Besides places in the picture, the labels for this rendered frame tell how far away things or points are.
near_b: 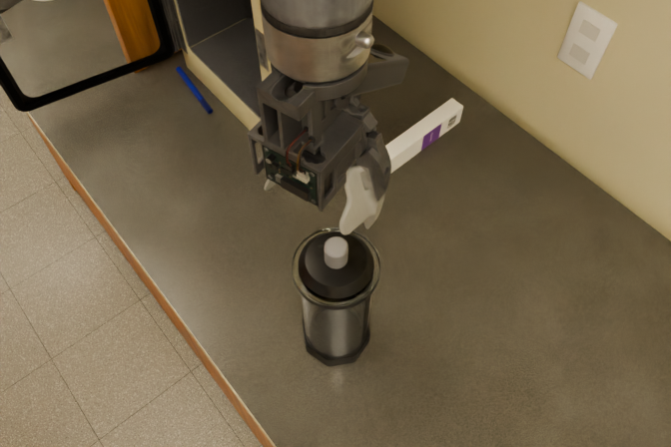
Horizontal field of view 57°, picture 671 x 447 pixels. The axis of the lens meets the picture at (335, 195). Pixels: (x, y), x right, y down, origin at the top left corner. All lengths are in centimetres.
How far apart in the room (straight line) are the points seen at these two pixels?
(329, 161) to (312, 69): 8
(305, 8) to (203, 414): 164
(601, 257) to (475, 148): 29
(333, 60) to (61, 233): 197
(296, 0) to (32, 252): 201
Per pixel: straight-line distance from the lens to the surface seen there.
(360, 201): 55
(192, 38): 123
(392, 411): 92
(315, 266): 73
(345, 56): 42
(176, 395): 196
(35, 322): 220
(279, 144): 47
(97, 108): 129
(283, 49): 42
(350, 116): 50
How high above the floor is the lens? 183
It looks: 56 degrees down
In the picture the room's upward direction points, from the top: straight up
